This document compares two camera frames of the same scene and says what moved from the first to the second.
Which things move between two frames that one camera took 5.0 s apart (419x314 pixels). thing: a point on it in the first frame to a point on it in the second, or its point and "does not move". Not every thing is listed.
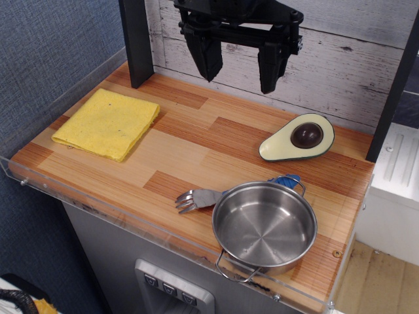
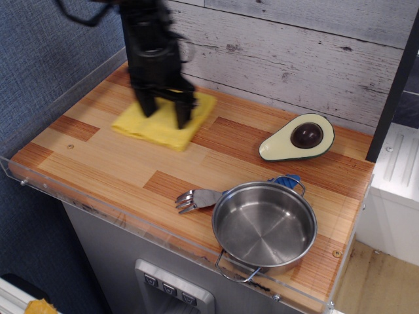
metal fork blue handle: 200,198 does not move
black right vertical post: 386,118 does not move
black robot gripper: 243,23 to 152,48
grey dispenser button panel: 165,292 does not move
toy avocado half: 307,135 does not move
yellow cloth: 108,123 to 162,127
